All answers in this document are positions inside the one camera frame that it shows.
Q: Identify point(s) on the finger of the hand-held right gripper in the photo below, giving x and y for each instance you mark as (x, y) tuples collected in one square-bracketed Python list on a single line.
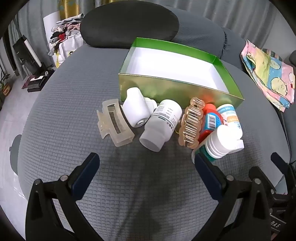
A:
[(262, 175), (278, 160)]

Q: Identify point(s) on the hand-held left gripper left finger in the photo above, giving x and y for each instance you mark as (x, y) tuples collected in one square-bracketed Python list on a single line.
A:
[(86, 171)]

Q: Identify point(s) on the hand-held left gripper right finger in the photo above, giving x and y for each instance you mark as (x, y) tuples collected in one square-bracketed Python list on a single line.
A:
[(207, 175)]

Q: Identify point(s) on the small white bottle teal label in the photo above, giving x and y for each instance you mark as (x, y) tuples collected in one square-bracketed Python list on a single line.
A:
[(226, 139)]

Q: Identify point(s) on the orange translucent hair clip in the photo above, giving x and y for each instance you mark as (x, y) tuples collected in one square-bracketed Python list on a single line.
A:
[(189, 129)]

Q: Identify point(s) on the translucent beige hair clip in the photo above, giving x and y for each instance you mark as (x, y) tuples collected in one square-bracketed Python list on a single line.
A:
[(126, 136)]

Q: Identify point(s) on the red bottle blue label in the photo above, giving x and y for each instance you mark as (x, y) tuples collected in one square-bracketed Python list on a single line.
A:
[(211, 121)]

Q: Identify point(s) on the white bottle orange label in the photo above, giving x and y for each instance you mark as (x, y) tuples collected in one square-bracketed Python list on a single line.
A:
[(229, 115)]

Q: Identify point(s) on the large white medicine bottle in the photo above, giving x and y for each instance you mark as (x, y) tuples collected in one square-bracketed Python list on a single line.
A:
[(161, 125)]

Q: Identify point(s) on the small white squeeze bottle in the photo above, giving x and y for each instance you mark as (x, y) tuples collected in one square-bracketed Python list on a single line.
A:
[(135, 106)]

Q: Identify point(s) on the green cardboard box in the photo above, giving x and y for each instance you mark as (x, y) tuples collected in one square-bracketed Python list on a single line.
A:
[(161, 85)]

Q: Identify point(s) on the gray sofa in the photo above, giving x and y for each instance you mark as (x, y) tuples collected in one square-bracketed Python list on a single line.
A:
[(81, 92)]

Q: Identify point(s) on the pastel cartoon printed cloth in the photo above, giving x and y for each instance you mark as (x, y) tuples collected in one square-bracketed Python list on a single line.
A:
[(270, 74)]

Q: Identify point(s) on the black box on floor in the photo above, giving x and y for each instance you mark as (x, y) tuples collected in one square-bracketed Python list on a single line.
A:
[(34, 82)]

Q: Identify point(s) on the potted plant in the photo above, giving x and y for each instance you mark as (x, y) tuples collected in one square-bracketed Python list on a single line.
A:
[(4, 83)]

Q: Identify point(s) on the pile of clothes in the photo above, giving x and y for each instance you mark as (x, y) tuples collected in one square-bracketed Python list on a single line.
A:
[(64, 39)]

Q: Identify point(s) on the black round cushion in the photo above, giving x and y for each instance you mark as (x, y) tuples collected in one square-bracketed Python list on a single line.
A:
[(129, 25)]

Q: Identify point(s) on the gray curtain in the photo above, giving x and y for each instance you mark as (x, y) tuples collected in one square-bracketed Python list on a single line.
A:
[(32, 23)]

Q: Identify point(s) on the gold patterned curtain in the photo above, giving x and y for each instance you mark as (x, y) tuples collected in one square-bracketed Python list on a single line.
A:
[(68, 9)]

